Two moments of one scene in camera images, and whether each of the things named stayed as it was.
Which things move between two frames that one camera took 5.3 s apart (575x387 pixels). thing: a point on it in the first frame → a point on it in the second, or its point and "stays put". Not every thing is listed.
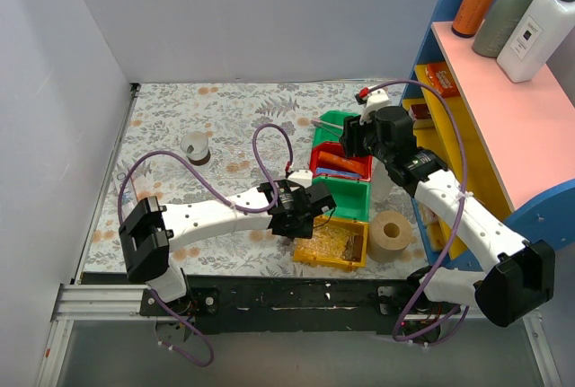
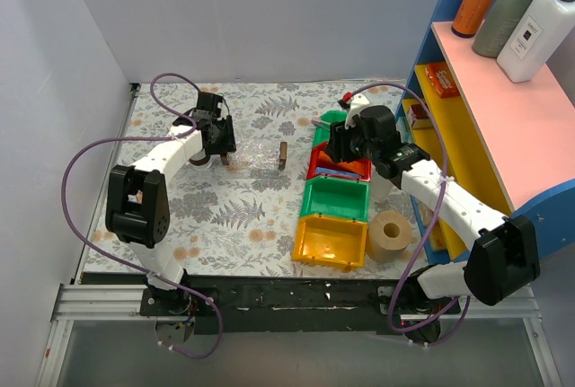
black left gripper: x=322 y=198 → x=219 y=144
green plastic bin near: x=350 y=197 stays put
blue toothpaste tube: x=337 y=172 stays put
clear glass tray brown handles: x=330 y=241 → x=256 y=156
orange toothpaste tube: x=332 y=159 stays put
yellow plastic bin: x=337 y=241 stays put
